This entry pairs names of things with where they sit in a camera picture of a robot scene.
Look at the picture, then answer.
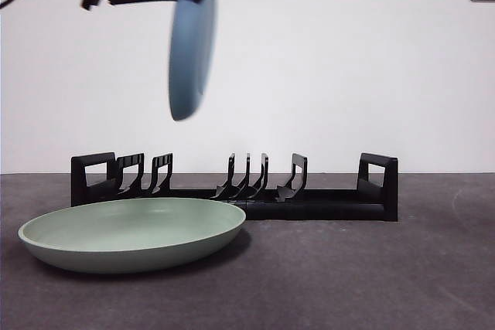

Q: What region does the light blue plate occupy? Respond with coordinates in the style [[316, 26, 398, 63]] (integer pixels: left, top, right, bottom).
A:
[[168, 0, 218, 122]]

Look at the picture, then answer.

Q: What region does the pale green plate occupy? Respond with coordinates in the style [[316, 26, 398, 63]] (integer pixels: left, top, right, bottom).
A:
[[17, 197, 248, 274]]

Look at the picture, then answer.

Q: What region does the black plate rack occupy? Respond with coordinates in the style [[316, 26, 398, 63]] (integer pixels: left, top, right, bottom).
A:
[[70, 151, 399, 223]]

